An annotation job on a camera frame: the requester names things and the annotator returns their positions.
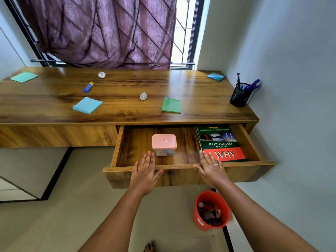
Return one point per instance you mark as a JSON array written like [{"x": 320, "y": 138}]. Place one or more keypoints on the black baseboard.
[
  {"x": 56, "y": 173},
  {"x": 227, "y": 240}
]

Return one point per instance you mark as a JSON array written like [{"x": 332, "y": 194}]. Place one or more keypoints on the black window frame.
[{"x": 195, "y": 28}]

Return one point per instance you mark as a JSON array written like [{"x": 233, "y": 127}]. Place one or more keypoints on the printed paper ball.
[{"x": 143, "y": 96}]

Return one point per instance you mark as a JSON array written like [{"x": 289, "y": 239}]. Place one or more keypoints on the pink plastic lid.
[{"x": 164, "y": 141}]

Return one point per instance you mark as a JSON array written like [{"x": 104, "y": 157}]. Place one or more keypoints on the black mesh pen holder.
[{"x": 240, "y": 97}]

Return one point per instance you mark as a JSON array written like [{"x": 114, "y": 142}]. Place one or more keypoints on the bunch of blue pens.
[{"x": 253, "y": 85}]

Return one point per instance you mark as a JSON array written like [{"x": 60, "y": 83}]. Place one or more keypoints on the green sticky note pad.
[
  {"x": 172, "y": 105},
  {"x": 24, "y": 77}
]

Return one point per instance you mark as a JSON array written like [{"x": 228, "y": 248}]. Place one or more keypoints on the person's left hand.
[{"x": 144, "y": 178}]

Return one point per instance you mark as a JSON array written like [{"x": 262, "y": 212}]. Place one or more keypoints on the blue glue stick yellow cap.
[{"x": 88, "y": 87}]

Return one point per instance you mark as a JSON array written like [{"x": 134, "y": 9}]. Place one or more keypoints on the person's right forearm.
[{"x": 262, "y": 223}]

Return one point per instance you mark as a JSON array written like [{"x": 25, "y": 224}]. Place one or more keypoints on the person's right hand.
[{"x": 212, "y": 174}]

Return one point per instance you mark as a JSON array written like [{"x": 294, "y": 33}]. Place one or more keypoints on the light blue sticky note pad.
[
  {"x": 87, "y": 105},
  {"x": 216, "y": 76}
]

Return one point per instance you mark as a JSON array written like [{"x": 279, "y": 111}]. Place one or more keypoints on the orange waste bin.
[{"x": 200, "y": 217}]

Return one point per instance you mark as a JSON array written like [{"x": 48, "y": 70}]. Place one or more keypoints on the white paper ball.
[{"x": 101, "y": 75}]

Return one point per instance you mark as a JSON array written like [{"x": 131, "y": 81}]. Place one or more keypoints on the pile of wrappers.
[{"x": 210, "y": 213}]

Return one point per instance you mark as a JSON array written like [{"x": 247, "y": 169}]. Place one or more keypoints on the green and red book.
[{"x": 223, "y": 144}]

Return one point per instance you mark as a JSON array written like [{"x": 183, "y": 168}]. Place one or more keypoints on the person's left forearm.
[{"x": 115, "y": 223}]

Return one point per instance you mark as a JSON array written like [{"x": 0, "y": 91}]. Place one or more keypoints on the purple patterned curtain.
[{"x": 105, "y": 31}]

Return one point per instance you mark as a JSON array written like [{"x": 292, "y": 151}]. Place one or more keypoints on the clear plastic container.
[{"x": 165, "y": 152}]

